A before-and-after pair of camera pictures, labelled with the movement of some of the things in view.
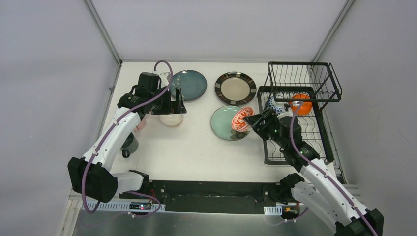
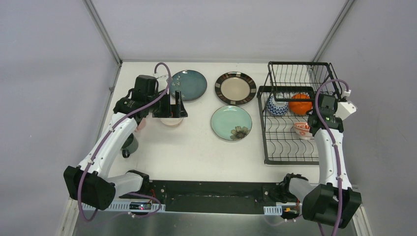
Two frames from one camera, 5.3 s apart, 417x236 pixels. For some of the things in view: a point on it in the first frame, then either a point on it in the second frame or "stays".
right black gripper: [268, 115] → [334, 116]
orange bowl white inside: [304, 108] stays
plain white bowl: [171, 119] stays
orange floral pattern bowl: [238, 123] → [303, 129]
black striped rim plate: [235, 88] stays
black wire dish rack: [298, 89] stays
